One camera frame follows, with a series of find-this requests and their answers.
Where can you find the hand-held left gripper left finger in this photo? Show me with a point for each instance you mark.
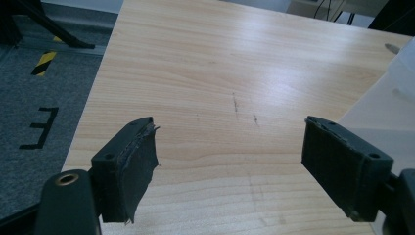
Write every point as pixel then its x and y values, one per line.
pixel 111 182

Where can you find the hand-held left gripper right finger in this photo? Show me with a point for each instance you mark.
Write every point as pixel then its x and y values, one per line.
pixel 342 169

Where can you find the clear plastic storage box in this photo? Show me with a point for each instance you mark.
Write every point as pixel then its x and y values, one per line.
pixel 391 104

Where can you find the black metal stand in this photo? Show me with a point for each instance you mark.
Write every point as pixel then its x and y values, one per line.
pixel 49 24

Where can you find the black curtain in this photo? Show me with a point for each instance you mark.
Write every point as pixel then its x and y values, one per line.
pixel 394 16

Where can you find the black tape floor marking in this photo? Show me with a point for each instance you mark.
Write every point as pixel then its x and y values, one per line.
pixel 45 127

